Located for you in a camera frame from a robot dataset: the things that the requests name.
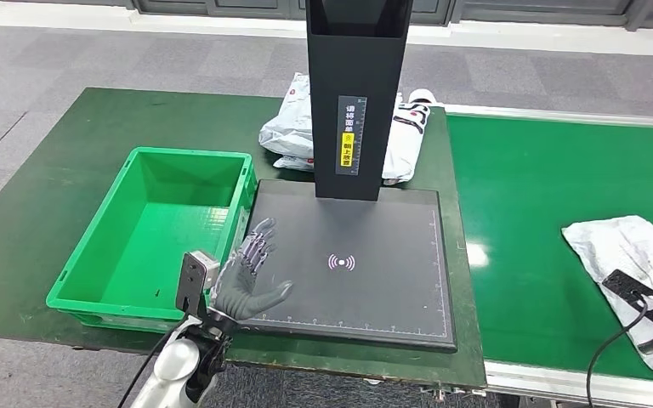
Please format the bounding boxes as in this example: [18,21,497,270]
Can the flat pale grey parcel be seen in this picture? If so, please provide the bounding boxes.
[272,154,315,173]

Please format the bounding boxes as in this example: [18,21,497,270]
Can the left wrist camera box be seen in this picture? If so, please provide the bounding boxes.
[175,252,222,316]

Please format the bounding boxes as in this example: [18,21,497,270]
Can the black scanner machine column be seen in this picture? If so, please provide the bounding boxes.
[305,0,415,202]

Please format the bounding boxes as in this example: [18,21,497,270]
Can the green plastic crate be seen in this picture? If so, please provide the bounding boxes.
[45,146,258,333]

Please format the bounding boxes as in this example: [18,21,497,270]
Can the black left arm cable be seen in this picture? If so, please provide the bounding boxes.
[116,314,190,408]

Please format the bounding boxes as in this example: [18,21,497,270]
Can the white cylindrical roll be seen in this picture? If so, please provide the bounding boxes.
[407,88,438,107]

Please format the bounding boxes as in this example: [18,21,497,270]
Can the white parcel bold black letters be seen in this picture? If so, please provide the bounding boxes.
[381,93,433,187]

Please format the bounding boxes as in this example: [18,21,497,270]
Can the green conveyor belt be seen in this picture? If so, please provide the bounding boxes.
[446,114,653,384]

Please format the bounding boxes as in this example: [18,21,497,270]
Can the grey-white parcel small red dot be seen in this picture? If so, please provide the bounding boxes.
[258,71,314,160]

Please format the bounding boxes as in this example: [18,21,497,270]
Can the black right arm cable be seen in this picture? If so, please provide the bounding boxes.
[585,292,650,408]

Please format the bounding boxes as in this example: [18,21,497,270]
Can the black scanner machine platform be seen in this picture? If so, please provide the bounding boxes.
[236,178,458,354]

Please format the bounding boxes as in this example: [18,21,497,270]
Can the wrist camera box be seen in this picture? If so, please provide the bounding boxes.
[601,269,653,342]
[175,252,222,316]

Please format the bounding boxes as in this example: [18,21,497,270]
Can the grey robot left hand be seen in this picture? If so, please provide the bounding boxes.
[211,218,295,323]

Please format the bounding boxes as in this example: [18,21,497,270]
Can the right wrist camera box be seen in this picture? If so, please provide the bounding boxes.
[601,269,653,342]

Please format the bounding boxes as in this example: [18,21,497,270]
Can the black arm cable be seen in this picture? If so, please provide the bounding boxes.
[585,292,650,408]
[116,314,190,408]

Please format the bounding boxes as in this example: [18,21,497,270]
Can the plain grey-white poly mailer parcel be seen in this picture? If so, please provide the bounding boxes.
[561,214,653,382]

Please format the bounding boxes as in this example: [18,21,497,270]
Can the aluminium conveyor frame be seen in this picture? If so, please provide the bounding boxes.
[443,103,653,408]

